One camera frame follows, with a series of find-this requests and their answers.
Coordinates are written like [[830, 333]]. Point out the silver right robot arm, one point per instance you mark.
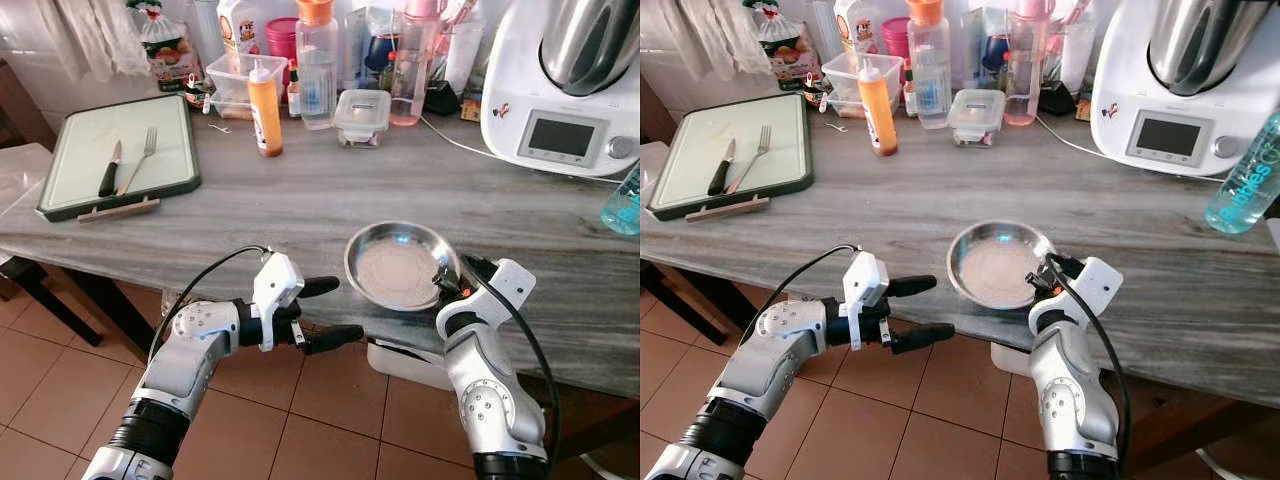
[[480, 370], [1070, 380]]

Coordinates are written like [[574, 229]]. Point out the metal fork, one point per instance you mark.
[[761, 145], [148, 145]]

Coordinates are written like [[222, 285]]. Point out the large clear plastic container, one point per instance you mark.
[[842, 85], [230, 85]]

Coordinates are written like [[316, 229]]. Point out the hanging clear plastic bags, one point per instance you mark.
[[95, 35], [710, 35]]

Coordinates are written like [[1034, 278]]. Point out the dark wooden grey-topped table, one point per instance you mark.
[[880, 210], [250, 200]]

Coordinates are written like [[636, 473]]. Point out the round metal plate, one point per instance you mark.
[[995, 270], [400, 270]]

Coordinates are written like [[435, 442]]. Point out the blue plastic water bottle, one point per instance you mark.
[[1245, 185], [625, 205]]

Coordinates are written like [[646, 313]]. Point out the clear jar with blue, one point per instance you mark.
[[988, 50], [378, 50]]

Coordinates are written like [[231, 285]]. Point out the white labelled bottle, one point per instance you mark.
[[240, 25], [856, 25]]

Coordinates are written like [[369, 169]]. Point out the pale green cutting board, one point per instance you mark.
[[90, 140], [700, 135]]

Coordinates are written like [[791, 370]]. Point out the small black box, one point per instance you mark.
[[1056, 98], [442, 98]]

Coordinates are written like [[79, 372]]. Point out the small clear lidded container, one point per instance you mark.
[[975, 115], [362, 115]]

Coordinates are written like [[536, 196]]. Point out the clear bottle orange cap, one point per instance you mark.
[[930, 70], [317, 70]]

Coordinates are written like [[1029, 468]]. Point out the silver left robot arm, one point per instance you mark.
[[185, 350], [775, 350]]

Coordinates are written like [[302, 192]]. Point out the small wooden strip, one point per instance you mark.
[[120, 210], [728, 209]]

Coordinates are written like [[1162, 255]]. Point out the orange squeeze bottle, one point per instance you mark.
[[266, 115], [880, 115]]

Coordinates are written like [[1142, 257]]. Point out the white plastic bag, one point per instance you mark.
[[20, 175], [652, 175]]

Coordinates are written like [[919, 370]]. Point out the white kitchen cooking machine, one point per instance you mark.
[[1130, 90], [525, 90]]

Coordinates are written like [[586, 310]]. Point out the pink transparent bottle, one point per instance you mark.
[[412, 70], [1025, 70]]

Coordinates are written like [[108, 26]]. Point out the magenta plastic cup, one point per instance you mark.
[[896, 38], [282, 38]]

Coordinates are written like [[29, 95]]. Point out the clear plastic pouch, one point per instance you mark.
[[1078, 45], [465, 45]]

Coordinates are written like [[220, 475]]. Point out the printed food bag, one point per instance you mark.
[[785, 55], [168, 55]]

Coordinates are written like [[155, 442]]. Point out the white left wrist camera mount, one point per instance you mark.
[[865, 280], [275, 285]]

